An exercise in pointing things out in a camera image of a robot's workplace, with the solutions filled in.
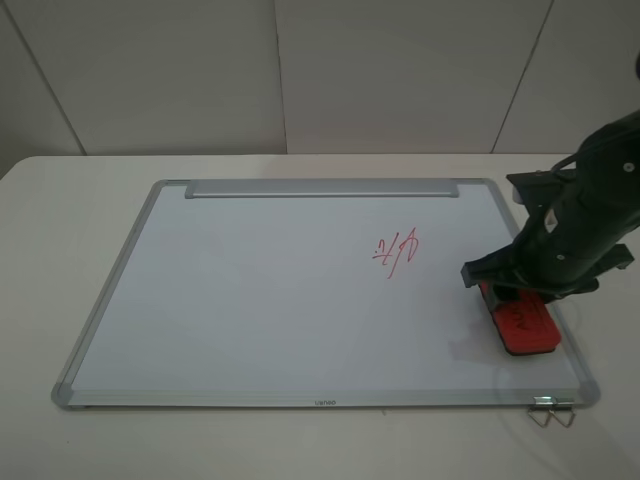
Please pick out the metal hanging clip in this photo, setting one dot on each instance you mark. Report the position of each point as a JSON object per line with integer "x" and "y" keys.
{"x": 562, "y": 411}
{"x": 540, "y": 411}

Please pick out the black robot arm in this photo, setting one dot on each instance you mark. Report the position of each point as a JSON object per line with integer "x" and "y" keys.
{"x": 610, "y": 151}

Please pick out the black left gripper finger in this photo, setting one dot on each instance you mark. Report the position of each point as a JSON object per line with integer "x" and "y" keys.
{"x": 497, "y": 296}

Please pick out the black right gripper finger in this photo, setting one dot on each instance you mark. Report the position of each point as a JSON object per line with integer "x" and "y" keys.
{"x": 588, "y": 287}

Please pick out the right metal hanging clip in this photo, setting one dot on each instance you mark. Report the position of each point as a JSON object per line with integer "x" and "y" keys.
{"x": 562, "y": 411}

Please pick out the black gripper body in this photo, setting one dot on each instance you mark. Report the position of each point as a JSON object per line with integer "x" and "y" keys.
{"x": 572, "y": 234}

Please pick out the white whiteboard with aluminium frame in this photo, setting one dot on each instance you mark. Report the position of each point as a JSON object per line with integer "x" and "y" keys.
{"x": 310, "y": 294}

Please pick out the left metal hanging clip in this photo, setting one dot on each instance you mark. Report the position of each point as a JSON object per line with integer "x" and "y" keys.
{"x": 540, "y": 411}

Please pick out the red whiteboard eraser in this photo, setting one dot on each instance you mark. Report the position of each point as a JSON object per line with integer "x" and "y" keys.
{"x": 525, "y": 327}

